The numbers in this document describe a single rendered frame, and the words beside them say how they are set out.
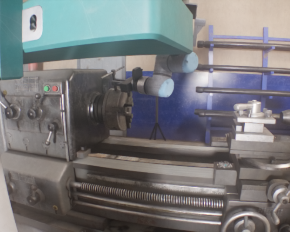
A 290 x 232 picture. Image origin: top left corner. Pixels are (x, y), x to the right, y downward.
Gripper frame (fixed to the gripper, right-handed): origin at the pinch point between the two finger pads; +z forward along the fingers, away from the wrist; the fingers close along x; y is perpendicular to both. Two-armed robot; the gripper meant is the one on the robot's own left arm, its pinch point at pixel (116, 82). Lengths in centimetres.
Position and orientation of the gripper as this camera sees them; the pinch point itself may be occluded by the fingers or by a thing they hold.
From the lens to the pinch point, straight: 125.2
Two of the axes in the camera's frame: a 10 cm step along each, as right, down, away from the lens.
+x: 5.6, -4.6, 6.9
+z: -8.2, -1.8, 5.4
